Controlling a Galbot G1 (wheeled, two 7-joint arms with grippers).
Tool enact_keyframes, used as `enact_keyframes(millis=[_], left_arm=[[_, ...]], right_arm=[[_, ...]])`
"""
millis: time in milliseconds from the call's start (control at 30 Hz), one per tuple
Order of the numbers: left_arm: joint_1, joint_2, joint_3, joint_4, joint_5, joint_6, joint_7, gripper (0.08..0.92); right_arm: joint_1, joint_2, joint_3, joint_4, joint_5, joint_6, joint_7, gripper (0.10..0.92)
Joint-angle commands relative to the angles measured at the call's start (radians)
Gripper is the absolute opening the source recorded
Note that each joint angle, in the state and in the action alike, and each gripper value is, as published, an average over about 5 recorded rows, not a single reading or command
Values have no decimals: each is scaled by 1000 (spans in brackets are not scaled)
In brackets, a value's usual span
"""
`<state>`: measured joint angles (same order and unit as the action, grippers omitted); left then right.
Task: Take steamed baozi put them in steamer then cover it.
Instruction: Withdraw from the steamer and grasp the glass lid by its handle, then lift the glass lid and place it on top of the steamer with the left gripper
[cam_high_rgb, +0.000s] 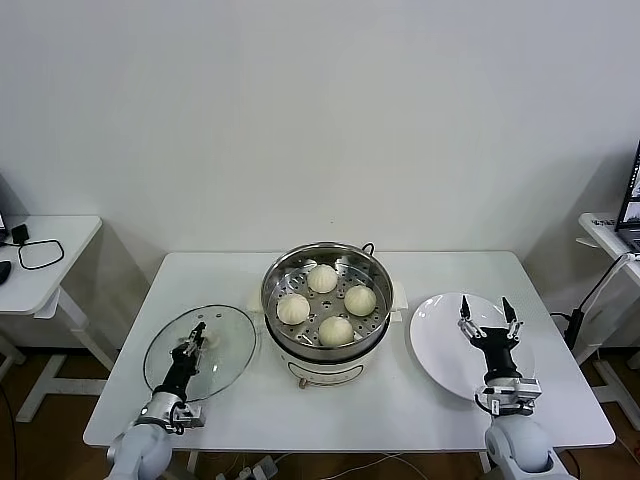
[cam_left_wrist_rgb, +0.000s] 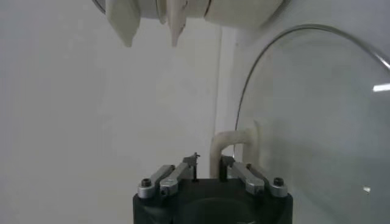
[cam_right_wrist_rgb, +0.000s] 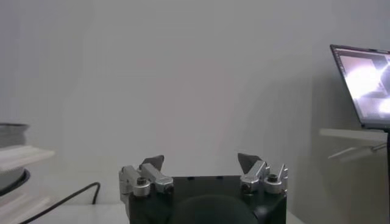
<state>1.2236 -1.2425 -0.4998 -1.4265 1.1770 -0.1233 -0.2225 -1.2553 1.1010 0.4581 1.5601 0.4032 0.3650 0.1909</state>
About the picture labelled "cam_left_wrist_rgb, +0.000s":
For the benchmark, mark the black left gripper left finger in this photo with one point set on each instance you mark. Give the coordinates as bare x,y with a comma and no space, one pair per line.
170,179

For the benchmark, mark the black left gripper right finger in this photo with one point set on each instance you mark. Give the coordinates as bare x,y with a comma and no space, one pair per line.
253,182

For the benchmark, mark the white electric cooker base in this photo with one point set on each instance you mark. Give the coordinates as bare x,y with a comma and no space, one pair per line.
243,12

